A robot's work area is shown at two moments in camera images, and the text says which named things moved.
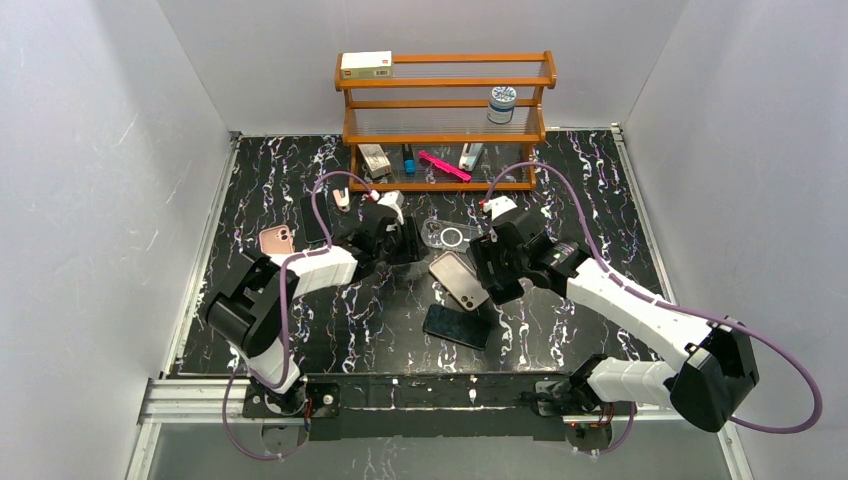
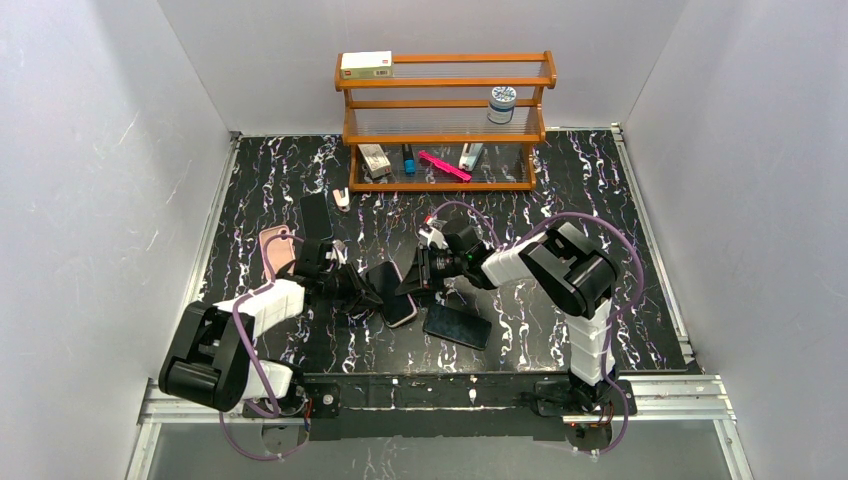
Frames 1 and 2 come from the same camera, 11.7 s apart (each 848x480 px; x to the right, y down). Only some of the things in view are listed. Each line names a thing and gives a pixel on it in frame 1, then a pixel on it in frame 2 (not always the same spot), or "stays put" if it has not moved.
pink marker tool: x=454 y=171 stays put
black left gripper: x=408 y=240 to x=354 y=291
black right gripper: x=494 y=266 to x=424 y=274
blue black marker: x=409 y=160 stays put
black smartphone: x=456 y=327 stays put
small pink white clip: x=342 y=199 stays put
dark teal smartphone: x=314 y=229 stays put
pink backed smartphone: x=461 y=281 to x=398 y=308
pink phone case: x=276 y=240 stays put
